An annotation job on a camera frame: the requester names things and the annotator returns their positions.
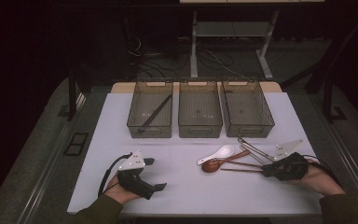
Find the white metal desk frame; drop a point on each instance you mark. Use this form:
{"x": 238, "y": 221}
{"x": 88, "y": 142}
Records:
{"x": 193, "y": 62}

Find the black rectangular floor frame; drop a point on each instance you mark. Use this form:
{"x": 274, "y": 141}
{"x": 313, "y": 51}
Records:
{"x": 71, "y": 143}

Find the person's left hand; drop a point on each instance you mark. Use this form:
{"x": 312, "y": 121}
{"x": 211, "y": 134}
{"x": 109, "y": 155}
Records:
{"x": 119, "y": 193}

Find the white ceramic spoon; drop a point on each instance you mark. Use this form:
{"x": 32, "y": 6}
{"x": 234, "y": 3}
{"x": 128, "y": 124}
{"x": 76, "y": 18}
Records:
{"x": 225, "y": 151}

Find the translucent grey plastic bin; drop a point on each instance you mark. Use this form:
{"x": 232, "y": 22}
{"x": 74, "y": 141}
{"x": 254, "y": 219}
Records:
{"x": 245, "y": 105}
{"x": 199, "y": 105}
{"x": 143, "y": 102}

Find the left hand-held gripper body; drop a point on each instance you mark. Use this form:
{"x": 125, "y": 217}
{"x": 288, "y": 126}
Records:
{"x": 133, "y": 180}

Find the brown wooden spoon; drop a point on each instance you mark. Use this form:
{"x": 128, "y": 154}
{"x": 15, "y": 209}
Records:
{"x": 209, "y": 165}

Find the person's right hand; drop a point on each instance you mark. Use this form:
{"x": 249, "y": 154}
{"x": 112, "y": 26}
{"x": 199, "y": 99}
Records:
{"x": 320, "y": 180}

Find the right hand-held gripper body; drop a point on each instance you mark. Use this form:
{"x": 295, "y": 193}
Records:
{"x": 289, "y": 168}

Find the black metal stand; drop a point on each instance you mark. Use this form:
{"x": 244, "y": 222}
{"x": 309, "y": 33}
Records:
{"x": 327, "y": 102}
{"x": 72, "y": 99}

